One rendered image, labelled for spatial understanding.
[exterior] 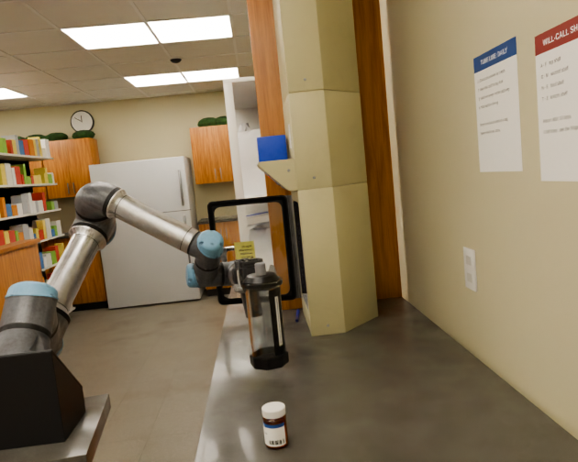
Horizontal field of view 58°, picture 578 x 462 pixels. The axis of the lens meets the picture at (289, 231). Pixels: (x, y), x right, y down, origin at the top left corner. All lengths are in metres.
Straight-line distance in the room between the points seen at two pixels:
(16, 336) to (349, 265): 0.97
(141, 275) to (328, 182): 5.28
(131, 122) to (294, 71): 5.84
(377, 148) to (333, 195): 0.46
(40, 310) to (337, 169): 0.93
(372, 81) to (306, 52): 0.47
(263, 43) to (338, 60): 0.40
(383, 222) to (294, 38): 0.79
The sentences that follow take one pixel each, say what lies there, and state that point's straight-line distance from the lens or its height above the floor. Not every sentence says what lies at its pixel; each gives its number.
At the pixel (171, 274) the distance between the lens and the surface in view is 6.71.
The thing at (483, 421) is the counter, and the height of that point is 0.94.
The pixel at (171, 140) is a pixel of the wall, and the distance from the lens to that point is 7.30.
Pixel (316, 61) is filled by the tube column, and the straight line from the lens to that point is 1.69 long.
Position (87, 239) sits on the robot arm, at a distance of 1.68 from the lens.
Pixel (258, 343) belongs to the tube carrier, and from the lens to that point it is 1.38.
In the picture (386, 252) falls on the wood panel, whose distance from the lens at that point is 2.09.
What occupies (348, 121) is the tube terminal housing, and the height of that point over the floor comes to 1.61.
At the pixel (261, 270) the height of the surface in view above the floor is 1.23.
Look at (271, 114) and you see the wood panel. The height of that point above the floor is 1.69.
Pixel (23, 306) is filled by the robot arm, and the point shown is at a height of 1.22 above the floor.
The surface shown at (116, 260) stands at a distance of 6.81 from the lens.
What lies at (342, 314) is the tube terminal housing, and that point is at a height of 1.00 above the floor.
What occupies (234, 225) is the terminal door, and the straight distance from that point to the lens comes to 1.99.
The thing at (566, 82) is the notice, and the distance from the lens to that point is 1.07.
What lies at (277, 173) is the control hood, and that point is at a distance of 1.64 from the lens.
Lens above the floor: 1.47
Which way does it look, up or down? 6 degrees down
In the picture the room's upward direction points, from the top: 6 degrees counter-clockwise
